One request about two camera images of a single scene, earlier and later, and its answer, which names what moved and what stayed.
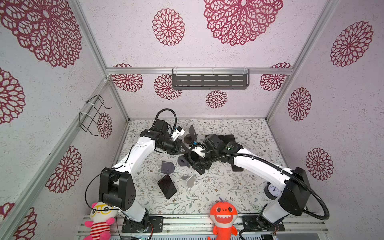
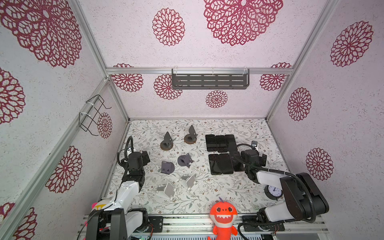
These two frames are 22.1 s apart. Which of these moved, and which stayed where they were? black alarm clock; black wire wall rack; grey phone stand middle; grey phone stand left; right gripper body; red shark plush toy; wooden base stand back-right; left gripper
Moved: right gripper body; left gripper
Stayed: red shark plush toy; black wire wall rack; wooden base stand back-right; grey phone stand left; grey phone stand middle; black alarm clock
